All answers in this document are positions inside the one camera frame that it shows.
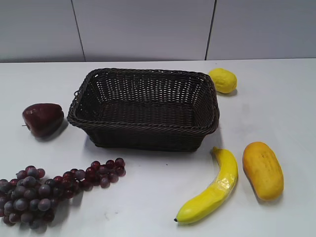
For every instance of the orange yellow mango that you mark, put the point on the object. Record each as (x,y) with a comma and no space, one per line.
(263,170)

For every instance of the dark woven wicker basket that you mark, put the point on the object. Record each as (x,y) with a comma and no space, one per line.
(160,110)

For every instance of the yellow lemon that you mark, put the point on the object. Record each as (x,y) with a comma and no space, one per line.
(225,81)

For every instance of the yellow banana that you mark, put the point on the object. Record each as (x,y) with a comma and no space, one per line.
(215,194)

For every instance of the dark red apple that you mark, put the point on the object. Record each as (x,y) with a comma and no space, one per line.
(43,119)

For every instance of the purple red grape bunch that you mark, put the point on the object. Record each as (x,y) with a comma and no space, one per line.
(32,200)

